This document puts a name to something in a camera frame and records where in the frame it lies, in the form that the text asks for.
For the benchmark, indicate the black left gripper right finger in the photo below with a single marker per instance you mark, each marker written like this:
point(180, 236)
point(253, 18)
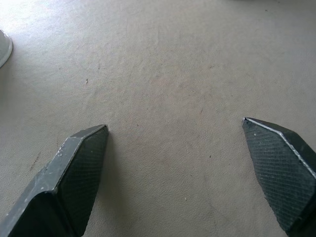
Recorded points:
point(279, 168)

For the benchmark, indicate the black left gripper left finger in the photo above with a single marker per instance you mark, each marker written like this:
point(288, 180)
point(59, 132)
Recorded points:
point(61, 182)

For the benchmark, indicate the white round dish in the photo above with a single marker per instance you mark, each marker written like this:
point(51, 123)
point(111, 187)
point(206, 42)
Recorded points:
point(4, 48)

